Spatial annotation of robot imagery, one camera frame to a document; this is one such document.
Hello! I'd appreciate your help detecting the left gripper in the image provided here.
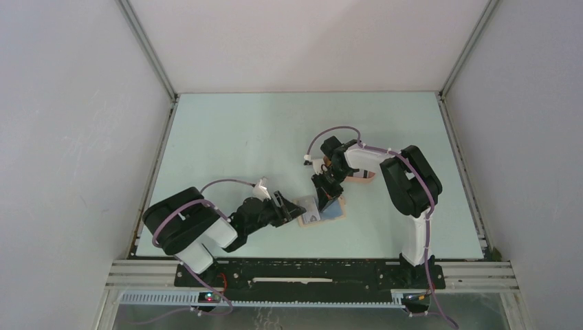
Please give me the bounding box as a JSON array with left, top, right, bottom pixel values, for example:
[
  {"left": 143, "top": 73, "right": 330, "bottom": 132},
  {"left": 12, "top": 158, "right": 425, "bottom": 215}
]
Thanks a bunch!
[{"left": 245, "top": 190, "right": 306, "bottom": 235}]

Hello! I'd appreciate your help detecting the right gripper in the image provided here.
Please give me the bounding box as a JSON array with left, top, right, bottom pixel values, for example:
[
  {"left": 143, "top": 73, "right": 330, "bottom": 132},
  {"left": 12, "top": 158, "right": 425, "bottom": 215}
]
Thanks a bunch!
[{"left": 311, "top": 166, "right": 353, "bottom": 212}]

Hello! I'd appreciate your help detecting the beige leather card holder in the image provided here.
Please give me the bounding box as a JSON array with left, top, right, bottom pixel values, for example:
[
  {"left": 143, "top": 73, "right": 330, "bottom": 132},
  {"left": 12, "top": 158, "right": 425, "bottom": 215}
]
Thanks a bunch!
[{"left": 293, "top": 197, "right": 346, "bottom": 227}]

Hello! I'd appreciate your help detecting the white credit card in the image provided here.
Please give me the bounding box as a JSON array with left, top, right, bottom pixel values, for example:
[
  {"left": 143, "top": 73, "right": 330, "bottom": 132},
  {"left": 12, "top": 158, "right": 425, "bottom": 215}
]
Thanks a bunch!
[{"left": 296, "top": 196, "right": 322, "bottom": 226}]

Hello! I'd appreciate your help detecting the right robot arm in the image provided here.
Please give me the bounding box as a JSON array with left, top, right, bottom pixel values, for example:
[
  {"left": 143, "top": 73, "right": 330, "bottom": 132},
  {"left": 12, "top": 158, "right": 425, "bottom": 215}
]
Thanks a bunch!
[{"left": 305, "top": 136, "right": 443, "bottom": 287}]

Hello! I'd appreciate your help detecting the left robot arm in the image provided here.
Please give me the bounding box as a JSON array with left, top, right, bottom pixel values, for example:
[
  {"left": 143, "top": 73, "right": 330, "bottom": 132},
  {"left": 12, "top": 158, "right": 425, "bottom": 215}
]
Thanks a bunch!
[{"left": 142, "top": 183, "right": 307, "bottom": 287}]

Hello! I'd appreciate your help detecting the pink oval tray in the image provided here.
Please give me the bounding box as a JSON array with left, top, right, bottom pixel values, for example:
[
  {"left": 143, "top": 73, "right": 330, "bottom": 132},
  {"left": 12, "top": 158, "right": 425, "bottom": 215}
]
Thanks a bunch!
[{"left": 321, "top": 156, "right": 375, "bottom": 184}]

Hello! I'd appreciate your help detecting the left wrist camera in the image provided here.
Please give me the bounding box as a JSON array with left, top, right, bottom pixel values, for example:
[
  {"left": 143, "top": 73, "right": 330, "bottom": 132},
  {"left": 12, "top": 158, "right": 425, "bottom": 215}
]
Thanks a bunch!
[{"left": 252, "top": 177, "right": 272, "bottom": 201}]

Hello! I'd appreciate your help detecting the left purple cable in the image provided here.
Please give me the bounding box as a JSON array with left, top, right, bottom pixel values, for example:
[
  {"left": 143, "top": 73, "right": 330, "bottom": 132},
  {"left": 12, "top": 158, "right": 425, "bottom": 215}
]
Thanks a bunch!
[{"left": 151, "top": 178, "right": 259, "bottom": 315}]

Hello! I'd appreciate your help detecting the purple cable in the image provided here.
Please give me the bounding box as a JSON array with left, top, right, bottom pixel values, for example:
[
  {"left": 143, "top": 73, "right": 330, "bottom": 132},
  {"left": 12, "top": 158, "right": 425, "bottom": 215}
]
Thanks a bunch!
[
  {"left": 151, "top": 178, "right": 259, "bottom": 315},
  {"left": 306, "top": 126, "right": 461, "bottom": 329}
]

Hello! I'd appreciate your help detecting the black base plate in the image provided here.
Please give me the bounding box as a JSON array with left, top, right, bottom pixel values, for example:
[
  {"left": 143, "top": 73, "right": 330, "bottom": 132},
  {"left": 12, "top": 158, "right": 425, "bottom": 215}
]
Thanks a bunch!
[{"left": 200, "top": 257, "right": 446, "bottom": 303}]

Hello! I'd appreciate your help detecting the aluminium frame rail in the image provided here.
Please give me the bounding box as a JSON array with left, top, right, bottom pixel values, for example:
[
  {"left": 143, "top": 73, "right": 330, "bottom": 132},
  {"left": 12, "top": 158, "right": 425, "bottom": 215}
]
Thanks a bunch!
[{"left": 106, "top": 258, "right": 519, "bottom": 308}]

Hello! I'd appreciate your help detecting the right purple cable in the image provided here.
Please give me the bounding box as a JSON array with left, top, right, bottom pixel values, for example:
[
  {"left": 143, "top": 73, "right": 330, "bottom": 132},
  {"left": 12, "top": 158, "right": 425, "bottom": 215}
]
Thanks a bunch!
[{"left": 306, "top": 126, "right": 461, "bottom": 329}]

